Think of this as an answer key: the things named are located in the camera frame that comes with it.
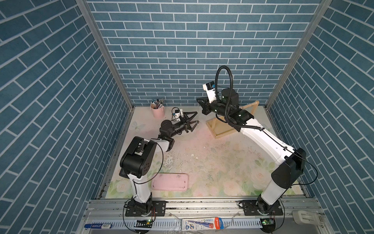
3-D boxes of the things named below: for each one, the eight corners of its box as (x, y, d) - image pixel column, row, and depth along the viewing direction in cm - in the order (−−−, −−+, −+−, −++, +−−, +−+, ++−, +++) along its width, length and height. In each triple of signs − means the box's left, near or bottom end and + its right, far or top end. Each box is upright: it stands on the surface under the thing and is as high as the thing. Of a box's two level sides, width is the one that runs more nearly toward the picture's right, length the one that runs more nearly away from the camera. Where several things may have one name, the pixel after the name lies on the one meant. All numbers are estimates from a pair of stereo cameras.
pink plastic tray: (150, 190, 81) (149, 189, 79) (153, 174, 87) (152, 172, 85) (187, 190, 81) (187, 189, 79) (188, 174, 87) (188, 172, 85)
